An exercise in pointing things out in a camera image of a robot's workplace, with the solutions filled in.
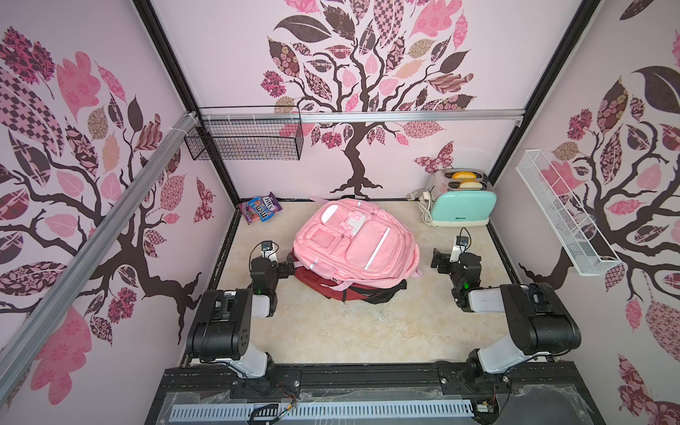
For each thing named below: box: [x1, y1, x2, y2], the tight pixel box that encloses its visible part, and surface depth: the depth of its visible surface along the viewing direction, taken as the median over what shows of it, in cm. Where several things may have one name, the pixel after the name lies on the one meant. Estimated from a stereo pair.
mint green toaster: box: [425, 168, 498, 227], surface depth 106 cm
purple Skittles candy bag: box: [262, 191, 284, 213], surface depth 120 cm
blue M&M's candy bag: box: [247, 196, 276, 223], surface depth 116 cm
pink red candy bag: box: [238, 201, 260, 225], surface depth 116 cm
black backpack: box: [348, 278, 408, 304], surface depth 88 cm
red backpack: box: [294, 264, 377, 302], surface depth 88 cm
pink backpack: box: [293, 196, 425, 292], surface depth 92 cm
